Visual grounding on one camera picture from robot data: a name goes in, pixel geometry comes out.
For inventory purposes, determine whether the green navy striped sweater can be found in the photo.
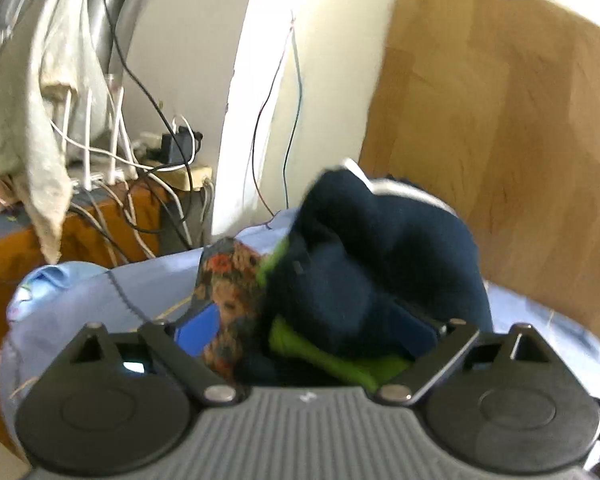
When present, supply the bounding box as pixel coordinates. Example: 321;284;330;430
235;160;492;391

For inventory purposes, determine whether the floral patterned cloth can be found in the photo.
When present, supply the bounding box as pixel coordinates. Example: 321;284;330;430
193;237;264;382

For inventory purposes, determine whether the black power adapter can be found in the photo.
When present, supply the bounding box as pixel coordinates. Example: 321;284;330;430
158;126;204;166

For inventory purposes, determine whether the wooden headboard panel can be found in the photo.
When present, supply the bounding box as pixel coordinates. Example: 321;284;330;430
358;0;600;337

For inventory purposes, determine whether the beige hanging towel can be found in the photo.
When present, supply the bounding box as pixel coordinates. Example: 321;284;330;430
0;0;102;247

